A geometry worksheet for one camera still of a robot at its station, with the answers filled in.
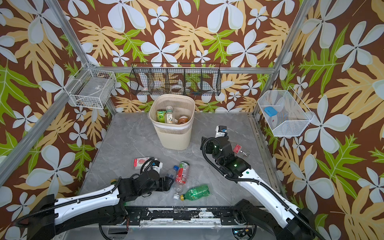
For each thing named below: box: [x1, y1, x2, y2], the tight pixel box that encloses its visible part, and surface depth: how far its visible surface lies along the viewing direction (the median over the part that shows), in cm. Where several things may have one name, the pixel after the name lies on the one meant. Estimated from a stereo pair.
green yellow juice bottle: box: [156, 109, 167, 123], surface depth 90 cm
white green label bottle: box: [165, 105, 174, 124], surface depth 85 cm
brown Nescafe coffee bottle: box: [177, 115, 189, 124], surface depth 95 cm
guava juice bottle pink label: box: [133, 157, 152, 171], surface depth 90 cm
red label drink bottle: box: [175, 161, 190, 185], surface depth 86 cm
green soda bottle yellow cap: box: [180, 185, 210, 201], surface depth 79 cm
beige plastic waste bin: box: [149, 94, 195, 150], surface depth 92 cm
